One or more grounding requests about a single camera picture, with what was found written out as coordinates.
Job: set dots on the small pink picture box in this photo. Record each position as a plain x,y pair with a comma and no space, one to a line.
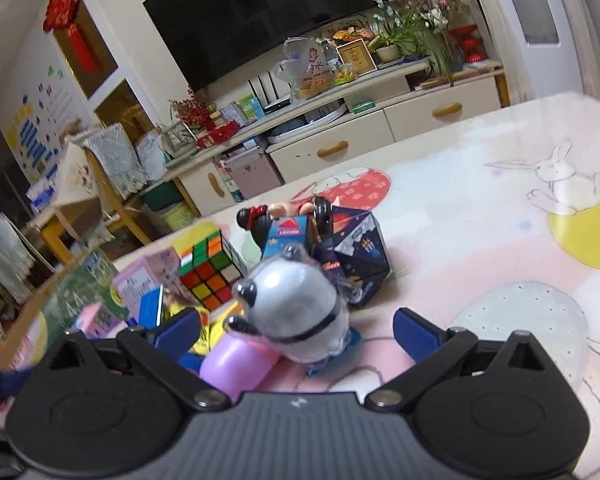
97,317

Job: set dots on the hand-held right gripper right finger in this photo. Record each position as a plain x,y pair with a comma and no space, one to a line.
414,332

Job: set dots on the rubik's cube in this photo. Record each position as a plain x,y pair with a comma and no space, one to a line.
205,272

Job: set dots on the panda toy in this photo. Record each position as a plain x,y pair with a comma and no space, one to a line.
290,300

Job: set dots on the pink cardboard box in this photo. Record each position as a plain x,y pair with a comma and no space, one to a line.
145,275

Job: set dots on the black television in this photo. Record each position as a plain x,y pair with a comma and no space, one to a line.
260,15

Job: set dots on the black wifi router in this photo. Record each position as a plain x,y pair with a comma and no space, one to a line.
277,105

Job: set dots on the small green box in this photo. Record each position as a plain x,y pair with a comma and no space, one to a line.
363,105

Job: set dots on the wall poster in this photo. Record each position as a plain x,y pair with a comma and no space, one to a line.
35,130

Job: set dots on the green carton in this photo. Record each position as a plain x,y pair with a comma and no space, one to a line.
75,290

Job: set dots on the grey lace cloth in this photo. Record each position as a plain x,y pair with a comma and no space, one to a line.
115,157

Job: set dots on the yellow toy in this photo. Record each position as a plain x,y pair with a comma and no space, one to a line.
207,342

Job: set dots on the dark blue folding puzzle box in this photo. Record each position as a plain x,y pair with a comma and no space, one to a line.
360,255

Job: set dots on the white wall shelf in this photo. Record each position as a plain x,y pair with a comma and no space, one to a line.
115,25

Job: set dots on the light green bin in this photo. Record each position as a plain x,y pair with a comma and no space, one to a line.
180,217

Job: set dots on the wooden picture frame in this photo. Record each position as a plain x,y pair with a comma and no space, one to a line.
360,57

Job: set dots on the red knot wall decoration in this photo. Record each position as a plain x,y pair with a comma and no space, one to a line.
77,45

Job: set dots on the clear plastic bag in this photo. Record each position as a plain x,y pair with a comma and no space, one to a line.
307,70

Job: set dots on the pink storage box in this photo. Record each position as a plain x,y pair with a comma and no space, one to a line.
255,175

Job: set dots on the cream tv cabinet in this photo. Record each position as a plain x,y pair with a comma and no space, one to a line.
360,127

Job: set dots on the beige tote bag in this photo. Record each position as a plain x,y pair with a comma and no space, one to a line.
77,180

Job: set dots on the white tower air conditioner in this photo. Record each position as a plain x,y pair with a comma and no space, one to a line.
535,20

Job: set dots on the dark green box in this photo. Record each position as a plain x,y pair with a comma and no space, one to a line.
160,195

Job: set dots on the purple plastic cup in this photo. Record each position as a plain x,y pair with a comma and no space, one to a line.
235,367

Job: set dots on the black-haired doll figure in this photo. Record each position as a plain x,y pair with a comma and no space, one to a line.
250,220

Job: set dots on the green potted plant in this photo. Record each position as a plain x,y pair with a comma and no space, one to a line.
387,52

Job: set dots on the red berry branches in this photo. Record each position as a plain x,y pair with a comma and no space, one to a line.
190,107

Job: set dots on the red gift box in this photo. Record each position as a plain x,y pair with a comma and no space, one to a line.
220,135

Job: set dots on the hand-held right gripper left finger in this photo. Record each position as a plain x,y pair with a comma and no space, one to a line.
176,332

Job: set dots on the red lantern stand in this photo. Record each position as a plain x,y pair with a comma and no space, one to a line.
467,42

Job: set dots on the wooden chair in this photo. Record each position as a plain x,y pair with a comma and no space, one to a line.
125,215

